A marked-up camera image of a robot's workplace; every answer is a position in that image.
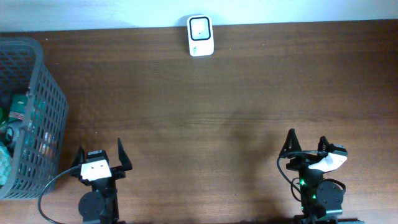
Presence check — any white barcode scanner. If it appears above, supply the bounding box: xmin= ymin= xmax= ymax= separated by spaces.
xmin=187 ymin=15 xmax=215 ymax=57

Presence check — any grey plastic mesh basket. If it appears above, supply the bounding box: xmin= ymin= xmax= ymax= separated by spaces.
xmin=1 ymin=37 xmax=68 ymax=200

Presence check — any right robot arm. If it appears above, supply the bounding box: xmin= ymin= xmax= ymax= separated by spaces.
xmin=276 ymin=129 xmax=363 ymax=224

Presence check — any left black cable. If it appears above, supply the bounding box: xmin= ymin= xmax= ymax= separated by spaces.
xmin=37 ymin=166 xmax=82 ymax=224

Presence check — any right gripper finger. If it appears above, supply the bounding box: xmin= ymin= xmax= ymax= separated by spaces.
xmin=317 ymin=136 xmax=330 ymax=152
xmin=279 ymin=128 xmax=302 ymax=157

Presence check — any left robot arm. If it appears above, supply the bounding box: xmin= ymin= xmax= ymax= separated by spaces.
xmin=70 ymin=139 xmax=132 ymax=224

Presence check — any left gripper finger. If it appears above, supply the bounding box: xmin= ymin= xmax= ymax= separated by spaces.
xmin=118 ymin=138 xmax=132 ymax=171
xmin=71 ymin=146 xmax=85 ymax=168

